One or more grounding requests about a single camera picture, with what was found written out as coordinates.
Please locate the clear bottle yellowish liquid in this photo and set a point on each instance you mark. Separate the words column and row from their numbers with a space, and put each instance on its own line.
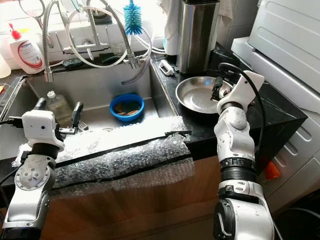
column 62, row 107

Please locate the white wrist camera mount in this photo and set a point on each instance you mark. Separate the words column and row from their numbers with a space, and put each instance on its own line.
column 247, row 90
column 42, row 129

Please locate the white canister blue label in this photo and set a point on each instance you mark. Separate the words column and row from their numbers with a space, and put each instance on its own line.
column 171, row 35

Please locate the blue plastic bowl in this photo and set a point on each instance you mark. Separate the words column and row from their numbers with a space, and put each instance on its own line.
column 126, row 118

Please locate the black fan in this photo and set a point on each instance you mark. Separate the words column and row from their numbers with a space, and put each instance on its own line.
column 300, row 227

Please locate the brown food scraps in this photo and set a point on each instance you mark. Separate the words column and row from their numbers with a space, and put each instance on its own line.
column 126, row 108

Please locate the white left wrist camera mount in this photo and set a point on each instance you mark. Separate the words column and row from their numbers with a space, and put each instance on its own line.
column 42, row 129

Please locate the translucent white jug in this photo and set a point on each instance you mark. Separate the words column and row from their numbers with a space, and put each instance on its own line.
column 3, row 65

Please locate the clear bubble wrap sheet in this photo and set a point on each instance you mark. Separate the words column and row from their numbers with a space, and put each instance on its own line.
column 130, row 157

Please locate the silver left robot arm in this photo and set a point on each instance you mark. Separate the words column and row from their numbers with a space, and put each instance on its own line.
column 30, row 185

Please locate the large shallow steel bowl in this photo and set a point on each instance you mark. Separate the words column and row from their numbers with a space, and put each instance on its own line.
column 195, row 95

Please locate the stainless steel sink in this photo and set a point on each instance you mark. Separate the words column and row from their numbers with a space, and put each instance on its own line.
column 95, row 87

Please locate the steel flexible-neck sink faucet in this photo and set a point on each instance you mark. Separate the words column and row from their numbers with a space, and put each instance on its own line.
column 46, row 47

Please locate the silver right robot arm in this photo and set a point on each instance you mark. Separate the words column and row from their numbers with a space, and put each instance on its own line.
column 237, row 137

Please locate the white soap bottle red pump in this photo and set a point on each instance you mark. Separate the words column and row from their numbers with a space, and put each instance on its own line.
column 27, row 57

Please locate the white washing machine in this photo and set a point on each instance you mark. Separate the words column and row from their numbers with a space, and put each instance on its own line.
column 285, row 30

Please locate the green sponge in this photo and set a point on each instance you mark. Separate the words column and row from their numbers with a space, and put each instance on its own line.
column 110, row 58

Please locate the orange plastic object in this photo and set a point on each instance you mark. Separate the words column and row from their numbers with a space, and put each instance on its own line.
column 271, row 170

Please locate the dark scouring pad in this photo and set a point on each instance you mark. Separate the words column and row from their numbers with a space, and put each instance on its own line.
column 73, row 63

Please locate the white coiled tube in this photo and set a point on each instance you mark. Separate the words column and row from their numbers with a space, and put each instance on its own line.
column 95, row 66

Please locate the teal bottle brush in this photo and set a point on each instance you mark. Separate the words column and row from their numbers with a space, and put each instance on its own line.
column 133, row 20

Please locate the stainless steel utensil holder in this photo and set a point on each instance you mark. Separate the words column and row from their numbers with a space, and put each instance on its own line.
column 197, row 40

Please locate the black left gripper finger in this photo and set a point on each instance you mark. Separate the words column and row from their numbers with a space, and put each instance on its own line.
column 40, row 105
column 77, row 116

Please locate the round metal strainer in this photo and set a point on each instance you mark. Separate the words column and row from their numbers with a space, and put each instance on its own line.
column 41, row 27

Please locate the wooden cabinet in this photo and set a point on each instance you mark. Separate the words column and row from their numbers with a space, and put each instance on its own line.
column 145, row 210

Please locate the steel flexible-neck filter tap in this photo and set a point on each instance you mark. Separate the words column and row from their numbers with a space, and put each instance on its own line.
column 132, row 60

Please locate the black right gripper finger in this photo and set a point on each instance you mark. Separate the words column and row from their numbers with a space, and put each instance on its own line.
column 216, row 95
column 216, row 82

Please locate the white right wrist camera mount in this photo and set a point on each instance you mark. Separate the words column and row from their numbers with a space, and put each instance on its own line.
column 247, row 90

